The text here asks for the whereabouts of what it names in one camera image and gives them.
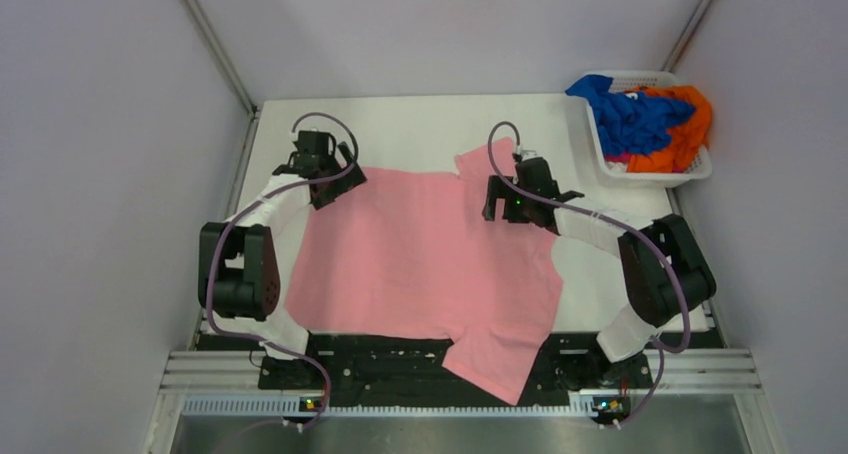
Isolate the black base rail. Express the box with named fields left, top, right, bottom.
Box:
left=258, top=333, right=653, bottom=408

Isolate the white plastic laundry basket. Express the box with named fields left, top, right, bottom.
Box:
left=582, top=70, right=713, bottom=188

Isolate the blue t shirt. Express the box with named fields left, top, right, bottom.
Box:
left=565, top=74, right=696, bottom=157

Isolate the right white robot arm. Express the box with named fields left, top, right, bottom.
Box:
left=482, top=155, right=717, bottom=386

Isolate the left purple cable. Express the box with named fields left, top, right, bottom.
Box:
left=203, top=111, right=360, bottom=431

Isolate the pink t shirt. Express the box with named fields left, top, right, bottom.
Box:
left=285, top=138, right=563, bottom=405

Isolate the white toothed cable duct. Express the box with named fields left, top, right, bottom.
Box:
left=182, top=394, right=598, bottom=418

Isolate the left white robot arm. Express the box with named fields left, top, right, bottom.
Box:
left=198, top=130, right=367, bottom=388

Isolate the orange t shirt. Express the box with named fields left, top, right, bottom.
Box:
left=627, top=85, right=713, bottom=174

